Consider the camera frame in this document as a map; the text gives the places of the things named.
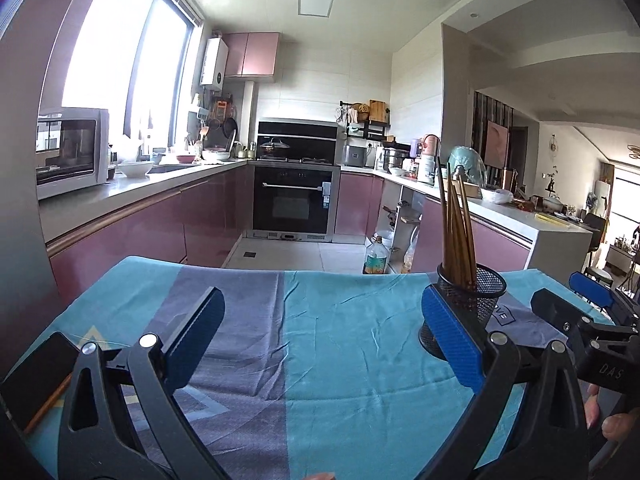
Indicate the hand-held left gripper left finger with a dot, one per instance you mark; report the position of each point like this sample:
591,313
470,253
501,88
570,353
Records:
197,340

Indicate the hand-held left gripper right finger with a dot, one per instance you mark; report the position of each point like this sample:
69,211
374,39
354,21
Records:
450,340

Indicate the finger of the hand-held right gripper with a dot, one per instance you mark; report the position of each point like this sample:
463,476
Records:
590,289
550,305

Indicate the black mesh holder cup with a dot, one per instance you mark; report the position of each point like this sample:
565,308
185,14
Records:
482,295

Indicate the bundle of wooden chopsticks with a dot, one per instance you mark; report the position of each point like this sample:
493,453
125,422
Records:
457,240

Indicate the person's right hand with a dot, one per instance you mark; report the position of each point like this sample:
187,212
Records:
620,426

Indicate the black dining chair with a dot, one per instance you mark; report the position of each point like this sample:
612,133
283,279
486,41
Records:
596,232

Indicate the yellow flat object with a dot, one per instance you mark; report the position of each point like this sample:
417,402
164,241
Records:
550,219

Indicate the pink kitchen counter cabinets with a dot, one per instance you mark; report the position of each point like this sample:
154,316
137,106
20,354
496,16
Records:
495,245
150,230

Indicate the cooking oil bottle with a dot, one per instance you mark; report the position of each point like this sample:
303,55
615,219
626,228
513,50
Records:
375,258

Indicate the white plastic bag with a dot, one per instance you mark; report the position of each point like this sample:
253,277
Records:
495,195

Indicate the teal and grey tablecloth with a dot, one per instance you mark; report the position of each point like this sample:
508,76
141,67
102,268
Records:
325,335

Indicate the copper vacuum flask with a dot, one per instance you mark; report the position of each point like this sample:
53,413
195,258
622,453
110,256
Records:
508,180

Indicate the teal food cover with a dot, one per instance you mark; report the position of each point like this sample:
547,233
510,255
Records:
472,162

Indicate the black smartphone orange case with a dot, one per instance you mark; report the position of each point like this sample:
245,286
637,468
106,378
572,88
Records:
35,375

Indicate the built-in black oven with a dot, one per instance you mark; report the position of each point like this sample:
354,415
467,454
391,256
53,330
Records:
295,202

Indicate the white plastic jar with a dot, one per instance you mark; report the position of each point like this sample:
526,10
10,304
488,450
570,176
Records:
426,168

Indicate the pink bowl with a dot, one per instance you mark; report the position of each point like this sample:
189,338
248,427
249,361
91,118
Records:
185,158

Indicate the wide white bowl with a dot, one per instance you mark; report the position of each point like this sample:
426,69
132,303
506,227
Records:
216,155

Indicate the steel cooking pot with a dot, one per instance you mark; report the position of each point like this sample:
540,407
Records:
392,157

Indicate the pink kettle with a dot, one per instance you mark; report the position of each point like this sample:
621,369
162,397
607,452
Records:
430,147

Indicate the pot with glass lid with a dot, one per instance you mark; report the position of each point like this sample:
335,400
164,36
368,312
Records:
274,144

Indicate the hanging frying pan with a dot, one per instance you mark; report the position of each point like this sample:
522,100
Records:
230,127

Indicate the countertop microwave oven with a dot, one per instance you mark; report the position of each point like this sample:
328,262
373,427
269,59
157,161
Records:
70,150

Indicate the black range hood stove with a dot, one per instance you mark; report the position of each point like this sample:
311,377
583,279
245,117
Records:
315,135

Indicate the kitchen window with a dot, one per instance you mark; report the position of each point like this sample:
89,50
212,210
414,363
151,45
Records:
105,45

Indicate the pink wall picture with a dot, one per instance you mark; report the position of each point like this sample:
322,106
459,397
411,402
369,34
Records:
497,142

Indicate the black wall shelf rack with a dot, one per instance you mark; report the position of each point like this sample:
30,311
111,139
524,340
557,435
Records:
362,129

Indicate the white wall water heater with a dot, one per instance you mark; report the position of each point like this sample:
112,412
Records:
214,62

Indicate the pink wall cabinet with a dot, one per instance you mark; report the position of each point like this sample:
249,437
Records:
250,55

